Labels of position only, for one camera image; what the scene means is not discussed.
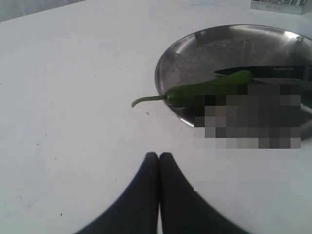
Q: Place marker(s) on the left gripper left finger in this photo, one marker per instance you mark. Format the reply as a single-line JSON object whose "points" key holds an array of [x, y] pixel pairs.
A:
{"points": [[135, 211]]}

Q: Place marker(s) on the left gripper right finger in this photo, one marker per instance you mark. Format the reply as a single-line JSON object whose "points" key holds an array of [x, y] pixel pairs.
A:
{"points": [[183, 210]]}

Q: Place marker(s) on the green chili pepper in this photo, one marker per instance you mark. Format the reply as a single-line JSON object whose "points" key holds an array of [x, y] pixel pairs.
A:
{"points": [[185, 95]]}

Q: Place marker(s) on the black knife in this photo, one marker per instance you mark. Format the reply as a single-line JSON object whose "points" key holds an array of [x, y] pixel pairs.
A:
{"points": [[300, 72]]}

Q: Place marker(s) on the round stainless steel plate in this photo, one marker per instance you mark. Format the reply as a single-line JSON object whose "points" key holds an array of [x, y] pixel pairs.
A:
{"points": [[271, 111]]}

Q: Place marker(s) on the wire metal utensil holder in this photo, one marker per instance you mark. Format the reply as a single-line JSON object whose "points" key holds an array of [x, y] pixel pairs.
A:
{"points": [[283, 6]]}

